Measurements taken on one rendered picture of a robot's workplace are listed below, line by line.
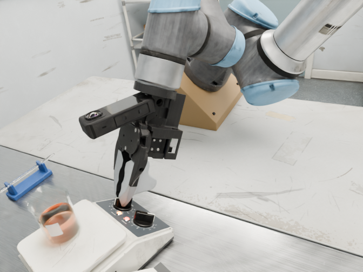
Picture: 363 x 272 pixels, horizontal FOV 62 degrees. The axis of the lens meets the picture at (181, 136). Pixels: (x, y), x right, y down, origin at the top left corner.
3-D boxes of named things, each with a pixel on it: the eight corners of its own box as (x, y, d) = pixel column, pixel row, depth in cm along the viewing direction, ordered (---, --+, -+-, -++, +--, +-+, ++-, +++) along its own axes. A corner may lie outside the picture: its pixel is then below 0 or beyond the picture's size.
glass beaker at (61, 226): (90, 234, 44) (73, 194, 40) (54, 257, 41) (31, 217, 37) (74, 212, 48) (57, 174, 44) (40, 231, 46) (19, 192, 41)
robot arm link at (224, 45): (234, 7, 58) (193, -15, 51) (255, 52, 54) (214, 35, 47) (206, 34, 63) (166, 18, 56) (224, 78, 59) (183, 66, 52)
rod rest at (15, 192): (44, 169, 73) (39, 157, 71) (53, 173, 71) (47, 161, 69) (6, 196, 66) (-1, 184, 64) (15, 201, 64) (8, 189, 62)
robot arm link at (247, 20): (233, 33, 84) (268, -6, 75) (250, 72, 79) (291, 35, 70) (200, 22, 77) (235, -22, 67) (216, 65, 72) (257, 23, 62)
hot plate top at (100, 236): (86, 200, 51) (85, 196, 50) (130, 237, 43) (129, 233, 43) (16, 249, 44) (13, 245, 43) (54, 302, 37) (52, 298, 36)
